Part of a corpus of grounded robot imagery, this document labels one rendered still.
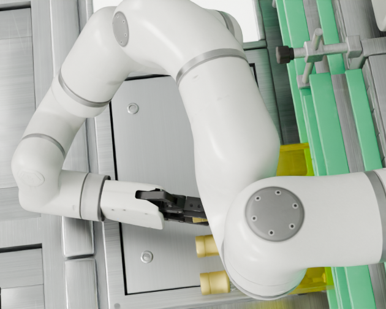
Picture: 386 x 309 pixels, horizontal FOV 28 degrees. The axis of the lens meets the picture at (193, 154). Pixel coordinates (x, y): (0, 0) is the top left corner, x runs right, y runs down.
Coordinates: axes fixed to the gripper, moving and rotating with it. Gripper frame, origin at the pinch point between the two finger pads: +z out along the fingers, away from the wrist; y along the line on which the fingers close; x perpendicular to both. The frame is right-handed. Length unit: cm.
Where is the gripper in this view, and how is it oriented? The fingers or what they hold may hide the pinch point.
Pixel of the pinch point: (198, 211)
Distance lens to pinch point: 122.9
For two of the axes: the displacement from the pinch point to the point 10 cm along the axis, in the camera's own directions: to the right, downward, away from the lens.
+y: -0.2, -3.4, -9.4
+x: 1.5, -9.3, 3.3
